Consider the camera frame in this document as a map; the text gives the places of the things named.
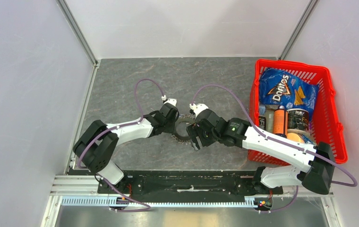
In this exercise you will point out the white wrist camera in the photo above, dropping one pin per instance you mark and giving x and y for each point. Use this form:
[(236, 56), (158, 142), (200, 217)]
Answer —
[(196, 109), (169, 101)]

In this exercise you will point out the circular saw blade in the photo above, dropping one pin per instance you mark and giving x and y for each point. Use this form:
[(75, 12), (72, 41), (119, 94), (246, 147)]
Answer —
[(180, 128)]

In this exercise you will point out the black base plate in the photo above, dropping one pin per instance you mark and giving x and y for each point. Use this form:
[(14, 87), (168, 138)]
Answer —
[(192, 186)]

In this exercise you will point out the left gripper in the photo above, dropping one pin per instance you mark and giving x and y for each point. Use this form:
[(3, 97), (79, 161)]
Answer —
[(171, 129)]

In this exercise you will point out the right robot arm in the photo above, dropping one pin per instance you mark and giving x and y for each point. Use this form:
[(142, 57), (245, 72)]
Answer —
[(307, 163)]

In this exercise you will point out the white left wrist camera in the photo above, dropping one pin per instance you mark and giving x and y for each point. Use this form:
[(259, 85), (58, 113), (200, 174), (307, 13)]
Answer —
[(169, 101)]

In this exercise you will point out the dark small bottle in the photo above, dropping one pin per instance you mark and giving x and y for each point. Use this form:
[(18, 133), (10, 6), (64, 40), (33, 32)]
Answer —
[(261, 117)]

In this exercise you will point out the orange bottle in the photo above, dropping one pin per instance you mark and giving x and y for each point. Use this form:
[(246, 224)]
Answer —
[(280, 121)]

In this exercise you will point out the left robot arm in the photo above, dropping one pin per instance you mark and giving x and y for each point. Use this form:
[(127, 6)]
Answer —
[(96, 146)]

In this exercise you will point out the yellow sponge ball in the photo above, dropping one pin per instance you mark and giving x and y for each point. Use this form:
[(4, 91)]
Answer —
[(295, 137)]

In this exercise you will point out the red plastic basket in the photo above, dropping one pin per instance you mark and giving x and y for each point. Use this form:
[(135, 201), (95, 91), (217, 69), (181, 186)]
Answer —
[(325, 123)]

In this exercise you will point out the black can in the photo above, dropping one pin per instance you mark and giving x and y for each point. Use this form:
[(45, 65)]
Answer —
[(298, 120)]

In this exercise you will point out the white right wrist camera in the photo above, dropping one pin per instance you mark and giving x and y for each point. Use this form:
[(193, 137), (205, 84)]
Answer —
[(196, 109)]

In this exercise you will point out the blue Doritos chip bag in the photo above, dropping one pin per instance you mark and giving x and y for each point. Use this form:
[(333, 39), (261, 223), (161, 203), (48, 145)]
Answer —
[(278, 87)]

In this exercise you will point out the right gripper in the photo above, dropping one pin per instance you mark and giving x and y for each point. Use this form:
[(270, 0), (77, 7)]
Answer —
[(192, 130)]

